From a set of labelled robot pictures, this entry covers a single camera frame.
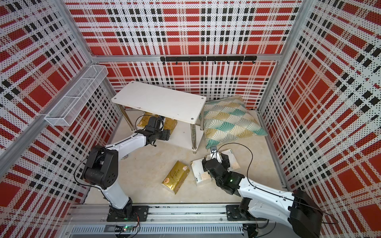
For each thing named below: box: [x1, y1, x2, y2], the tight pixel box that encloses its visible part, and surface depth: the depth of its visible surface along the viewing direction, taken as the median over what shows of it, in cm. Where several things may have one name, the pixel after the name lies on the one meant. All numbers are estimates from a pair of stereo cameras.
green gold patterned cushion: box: [203, 95, 268, 149], surface depth 95 cm
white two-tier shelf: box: [111, 80, 207, 154], surface depth 82 cm
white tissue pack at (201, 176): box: [190, 158, 212, 186], surface depth 84 cm
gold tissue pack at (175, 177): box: [161, 160, 191, 195], surface depth 81 cm
